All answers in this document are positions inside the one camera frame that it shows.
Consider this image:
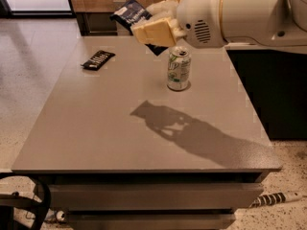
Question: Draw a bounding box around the lower grey drawer front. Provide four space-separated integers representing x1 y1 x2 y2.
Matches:
68 214 235 230

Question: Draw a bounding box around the black white striped cable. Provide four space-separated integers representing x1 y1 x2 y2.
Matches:
248 190 307 209

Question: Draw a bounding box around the black rxbar chocolate bar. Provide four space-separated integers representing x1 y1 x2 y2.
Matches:
82 50 115 71

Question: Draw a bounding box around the blue rxbar blueberry bar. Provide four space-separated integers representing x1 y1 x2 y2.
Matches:
109 0 152 33

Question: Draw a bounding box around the upper grey drawer front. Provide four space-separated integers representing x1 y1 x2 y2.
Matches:
50 183 263 211

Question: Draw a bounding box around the left metal bracket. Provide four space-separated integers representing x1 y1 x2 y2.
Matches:
113 0 130 36

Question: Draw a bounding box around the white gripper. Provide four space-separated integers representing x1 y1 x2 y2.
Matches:
131 0 226 48

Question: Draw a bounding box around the grey drawer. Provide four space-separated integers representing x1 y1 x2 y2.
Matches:
68 214 235 230
50 183 263 211

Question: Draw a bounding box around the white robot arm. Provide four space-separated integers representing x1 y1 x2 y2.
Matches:
131 0 307 49

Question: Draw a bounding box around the green white soda can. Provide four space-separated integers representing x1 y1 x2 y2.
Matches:
167 46 192 91

